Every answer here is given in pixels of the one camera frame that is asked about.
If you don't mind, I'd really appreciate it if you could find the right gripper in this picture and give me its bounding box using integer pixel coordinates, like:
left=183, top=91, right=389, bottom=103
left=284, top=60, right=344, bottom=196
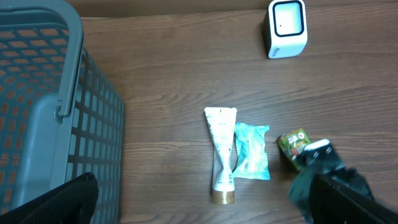
left=289, top=146, right=374, bottom=223

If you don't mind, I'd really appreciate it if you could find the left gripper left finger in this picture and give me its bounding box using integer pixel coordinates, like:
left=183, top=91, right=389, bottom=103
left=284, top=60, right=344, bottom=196
left=1, top=172, right=99, bottom=224

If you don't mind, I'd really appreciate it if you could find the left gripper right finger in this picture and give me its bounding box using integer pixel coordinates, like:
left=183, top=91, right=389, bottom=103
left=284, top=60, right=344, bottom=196
left=309, top=175, right=397, bottom=224

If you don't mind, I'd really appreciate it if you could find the green yellow snack packet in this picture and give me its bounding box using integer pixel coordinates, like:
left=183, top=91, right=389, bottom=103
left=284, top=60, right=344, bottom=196
left=277, top=128, right=311, bottom=171

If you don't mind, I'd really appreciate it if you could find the teal snack packet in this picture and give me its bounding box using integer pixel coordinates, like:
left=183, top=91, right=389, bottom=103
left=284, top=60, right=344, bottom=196
left=233, top=123, right=271, bottom=180

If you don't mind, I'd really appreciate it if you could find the white tube with gold cap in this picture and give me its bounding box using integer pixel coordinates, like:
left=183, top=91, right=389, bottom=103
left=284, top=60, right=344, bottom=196
left=204, top=107, right=237, bottom=205

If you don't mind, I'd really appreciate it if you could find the white barcode scanner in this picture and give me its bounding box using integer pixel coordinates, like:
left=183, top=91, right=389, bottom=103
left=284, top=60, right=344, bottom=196
left=262, top=0, right=308, bottom=59

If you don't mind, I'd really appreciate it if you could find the grey plastic mesh basket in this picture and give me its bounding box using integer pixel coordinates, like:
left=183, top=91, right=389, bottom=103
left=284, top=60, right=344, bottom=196
left=1, top=0, right=125, bottom=223

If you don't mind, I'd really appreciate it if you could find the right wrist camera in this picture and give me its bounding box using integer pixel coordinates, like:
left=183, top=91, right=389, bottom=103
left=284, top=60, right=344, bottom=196
left=303, top=139, right=331, bottom=152

